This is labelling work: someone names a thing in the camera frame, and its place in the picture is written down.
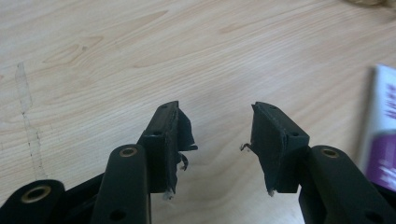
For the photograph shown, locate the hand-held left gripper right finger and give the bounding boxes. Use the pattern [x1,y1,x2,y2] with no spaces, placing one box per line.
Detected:
[240,101,396,224]

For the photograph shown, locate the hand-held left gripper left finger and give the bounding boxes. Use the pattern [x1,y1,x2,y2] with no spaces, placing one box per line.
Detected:
[91,100,199,224]

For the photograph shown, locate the beige crumpled object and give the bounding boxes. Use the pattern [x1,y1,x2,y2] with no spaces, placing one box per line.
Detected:
[342,0,396,9]

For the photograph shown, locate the white and purple box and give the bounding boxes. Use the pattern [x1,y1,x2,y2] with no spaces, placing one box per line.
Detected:
[358,63,396,192]

